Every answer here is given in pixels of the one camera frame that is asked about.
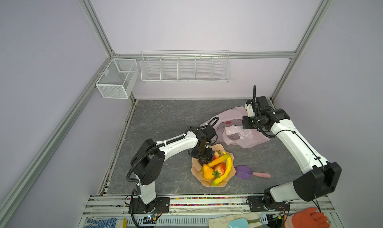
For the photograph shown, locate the pink plastic bag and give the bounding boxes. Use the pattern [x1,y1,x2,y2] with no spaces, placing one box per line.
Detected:
[213,107,269,148]

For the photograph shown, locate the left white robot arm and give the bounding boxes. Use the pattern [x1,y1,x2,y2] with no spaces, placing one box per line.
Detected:
[126,125,216,206]

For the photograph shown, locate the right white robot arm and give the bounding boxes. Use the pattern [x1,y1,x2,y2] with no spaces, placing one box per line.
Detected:
[242,96,342,211]

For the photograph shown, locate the upper red strawberry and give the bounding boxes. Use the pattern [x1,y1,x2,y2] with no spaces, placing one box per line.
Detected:
[213,151,221,160]

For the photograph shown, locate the red strawberry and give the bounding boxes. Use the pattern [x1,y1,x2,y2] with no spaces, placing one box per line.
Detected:
[213,163,226,178]
[213,151,221,160]

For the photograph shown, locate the small yellow-green banana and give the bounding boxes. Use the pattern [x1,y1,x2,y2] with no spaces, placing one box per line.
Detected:
[208,154,230,168]

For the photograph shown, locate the beige scalloped fruit bowl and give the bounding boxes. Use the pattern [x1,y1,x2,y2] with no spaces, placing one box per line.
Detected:
[191,144,235,188]

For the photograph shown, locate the yellow pear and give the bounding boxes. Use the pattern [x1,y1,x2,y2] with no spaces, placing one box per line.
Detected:
[202,164,215,180]

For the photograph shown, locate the lower red strawberry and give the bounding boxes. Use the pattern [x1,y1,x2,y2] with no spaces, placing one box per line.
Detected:
[213,163,226,178]

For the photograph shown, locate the long yellow banana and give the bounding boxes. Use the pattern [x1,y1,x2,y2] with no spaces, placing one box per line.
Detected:
[212,156,233,186]

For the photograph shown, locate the teal plastic object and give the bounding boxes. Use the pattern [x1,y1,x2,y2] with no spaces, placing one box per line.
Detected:
[228,218,249,228]

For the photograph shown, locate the beige cloth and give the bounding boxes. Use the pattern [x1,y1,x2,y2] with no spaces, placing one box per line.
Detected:
[208,213,263,228]

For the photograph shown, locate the orange rubber glove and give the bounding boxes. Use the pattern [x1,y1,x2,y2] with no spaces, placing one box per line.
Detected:
[283,208,330,228]

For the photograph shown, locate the small white mesh basket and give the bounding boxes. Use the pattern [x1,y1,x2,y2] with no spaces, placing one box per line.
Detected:
[96,58,139,99]

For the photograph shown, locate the blue white knit glove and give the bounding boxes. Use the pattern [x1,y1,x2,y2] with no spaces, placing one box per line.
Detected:
[84,218,117,228]

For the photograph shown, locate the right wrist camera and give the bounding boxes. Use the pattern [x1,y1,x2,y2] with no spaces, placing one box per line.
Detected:
[244,103,255,118]

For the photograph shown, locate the purple scoop pink handle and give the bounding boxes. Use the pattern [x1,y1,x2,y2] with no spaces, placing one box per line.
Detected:
[235,165,271,180]

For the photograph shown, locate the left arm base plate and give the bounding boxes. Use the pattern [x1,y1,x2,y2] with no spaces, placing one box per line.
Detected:
[129,197,170,214]

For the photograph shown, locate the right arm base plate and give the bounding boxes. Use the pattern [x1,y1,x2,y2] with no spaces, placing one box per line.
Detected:
[246,194,290,212]

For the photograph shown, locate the long white wire basket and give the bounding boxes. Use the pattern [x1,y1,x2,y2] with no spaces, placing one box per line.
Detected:
[141,50,231,83]

